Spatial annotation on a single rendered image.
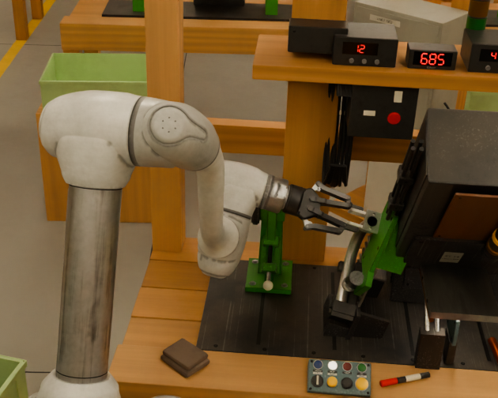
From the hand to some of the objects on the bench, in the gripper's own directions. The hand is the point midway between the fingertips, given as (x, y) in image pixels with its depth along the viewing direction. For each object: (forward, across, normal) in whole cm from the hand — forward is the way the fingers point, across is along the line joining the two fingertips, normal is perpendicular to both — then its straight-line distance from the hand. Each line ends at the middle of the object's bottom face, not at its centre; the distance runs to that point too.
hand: (360, 220), depth 207 cm
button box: (+5, -43, +3) cm, 44 cm away
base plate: (+23, -18, +20) cm, 35 cm away
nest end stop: (+4, -26, +13) cm, 29 cm away
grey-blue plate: (+31, -26, +5) cm, 41 cm away
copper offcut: (+43, -23, +4) cm, 49 cm away
